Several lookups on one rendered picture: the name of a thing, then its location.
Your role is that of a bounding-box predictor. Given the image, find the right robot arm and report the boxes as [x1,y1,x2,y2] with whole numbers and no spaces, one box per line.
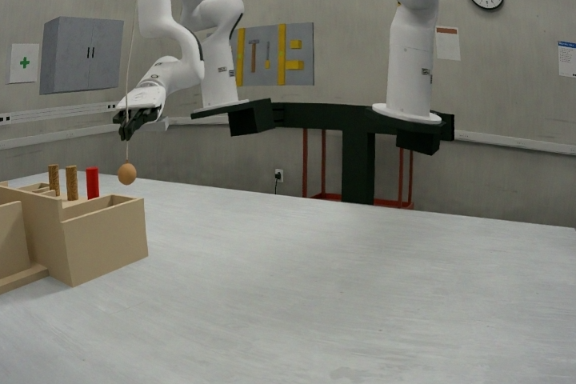
[136,0,249,113]

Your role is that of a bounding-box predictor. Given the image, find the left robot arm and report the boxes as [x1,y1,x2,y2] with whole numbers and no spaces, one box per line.
[372,0,442,124]

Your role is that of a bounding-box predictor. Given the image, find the red cylinder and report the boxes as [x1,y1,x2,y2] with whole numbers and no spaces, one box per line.
[86,167,99,200]

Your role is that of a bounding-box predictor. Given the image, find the brown wooden cylinder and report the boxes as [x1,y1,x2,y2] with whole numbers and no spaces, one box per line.
[66,166,78,201]
[48,164,60,197]

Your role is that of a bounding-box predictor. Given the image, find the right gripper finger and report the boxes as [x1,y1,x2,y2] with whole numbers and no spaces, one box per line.
[113,110,131,141]
[124,107,158,141]

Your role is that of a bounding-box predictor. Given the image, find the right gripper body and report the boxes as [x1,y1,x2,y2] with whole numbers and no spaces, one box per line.
[116,81,166,123]

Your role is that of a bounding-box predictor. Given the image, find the tan wooden ball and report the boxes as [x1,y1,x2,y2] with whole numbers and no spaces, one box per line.
[118,159,137,185]

